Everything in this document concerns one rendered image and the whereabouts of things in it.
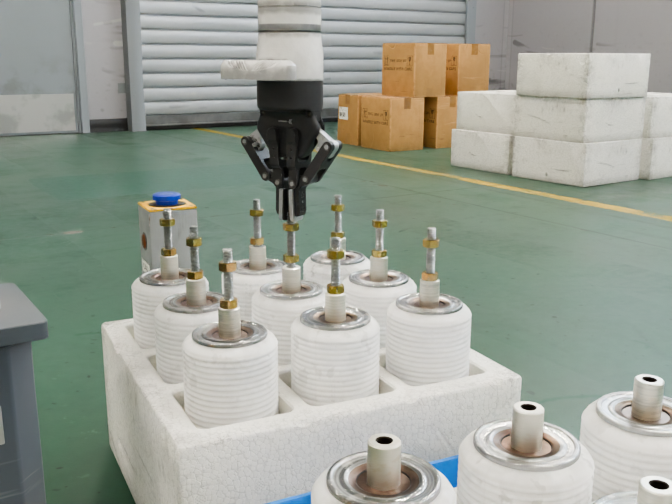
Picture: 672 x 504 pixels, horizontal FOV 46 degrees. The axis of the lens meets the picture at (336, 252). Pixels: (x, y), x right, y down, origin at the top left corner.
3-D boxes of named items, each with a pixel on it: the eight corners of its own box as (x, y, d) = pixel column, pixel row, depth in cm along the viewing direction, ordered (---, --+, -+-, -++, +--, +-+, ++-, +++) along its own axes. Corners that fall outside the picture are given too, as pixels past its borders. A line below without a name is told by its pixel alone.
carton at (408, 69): (445, 96, 466) (447, 43, 458) (413, 97, 452) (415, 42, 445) (412, 94, 490) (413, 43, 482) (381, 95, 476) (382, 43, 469)
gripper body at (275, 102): (339, 73, 91) (339, 156, 93) (278, 72, 95) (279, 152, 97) (303, 74, 84) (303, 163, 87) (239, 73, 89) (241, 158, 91)
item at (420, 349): (448, 428, 100) (453, 290, 96) (478, 465, 91) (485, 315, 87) (374, 436, 98) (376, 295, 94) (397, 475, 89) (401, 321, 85)
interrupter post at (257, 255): (266, 267, 107) (265, 243, 107) (267, 272, 105) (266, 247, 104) (248, 267, 107) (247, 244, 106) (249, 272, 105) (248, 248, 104)
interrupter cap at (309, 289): (334, 289, 97) (334, 284, 97) (301, 306, 91) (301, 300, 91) (282, 281, 101) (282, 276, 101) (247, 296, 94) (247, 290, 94)
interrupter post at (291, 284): (305, 292, 96) (305, 265, 95) (294, 297, 94) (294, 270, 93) (288, 289, 97) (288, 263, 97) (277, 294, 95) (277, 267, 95)
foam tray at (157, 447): (186, 619, 76) (177, 447, 72) (109, 445, 110) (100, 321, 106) (514, 520, 93) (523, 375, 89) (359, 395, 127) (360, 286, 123)
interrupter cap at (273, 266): (284, 262, 110) (284, 257, 110) (288, 276, 103) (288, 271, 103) (228, 263, 109) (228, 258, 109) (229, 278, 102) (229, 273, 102)
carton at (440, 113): (466, 146, 482) (468, 95, 475) (435, 148, 469) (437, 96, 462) (434, 141, 506) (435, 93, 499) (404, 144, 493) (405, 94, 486)
